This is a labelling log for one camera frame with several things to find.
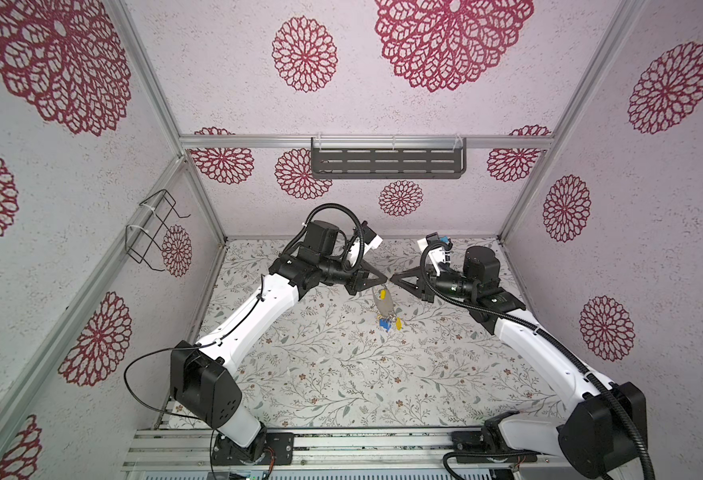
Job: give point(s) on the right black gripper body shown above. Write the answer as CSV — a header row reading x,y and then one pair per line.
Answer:
x,y
454,288

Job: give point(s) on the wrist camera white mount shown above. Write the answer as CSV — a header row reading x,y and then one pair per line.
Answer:
x,y
371,240
440,255

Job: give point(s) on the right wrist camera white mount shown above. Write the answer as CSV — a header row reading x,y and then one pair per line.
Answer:
x,y
440,255

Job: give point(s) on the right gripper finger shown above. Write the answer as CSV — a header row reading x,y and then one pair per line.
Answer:
x,y
417,289
413,276

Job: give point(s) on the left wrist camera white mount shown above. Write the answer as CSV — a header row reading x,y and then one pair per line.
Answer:
x,y
371,240

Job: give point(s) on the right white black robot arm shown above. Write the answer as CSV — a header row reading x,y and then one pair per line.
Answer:
x,y
606,423

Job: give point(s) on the black slotted wall shelf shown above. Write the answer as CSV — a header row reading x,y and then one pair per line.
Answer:
x,y
409,162

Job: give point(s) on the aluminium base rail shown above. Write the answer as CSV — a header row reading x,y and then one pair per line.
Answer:
x,y
299,449

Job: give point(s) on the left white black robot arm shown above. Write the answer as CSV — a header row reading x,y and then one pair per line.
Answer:
x,y
201,374

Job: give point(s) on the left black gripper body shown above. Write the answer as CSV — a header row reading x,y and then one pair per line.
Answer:
x,y
337,272

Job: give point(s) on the black wire wall rack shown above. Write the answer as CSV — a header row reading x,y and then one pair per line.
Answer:
x,y
142,237

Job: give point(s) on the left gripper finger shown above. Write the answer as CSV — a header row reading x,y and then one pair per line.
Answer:
x,y
370,282
372,274

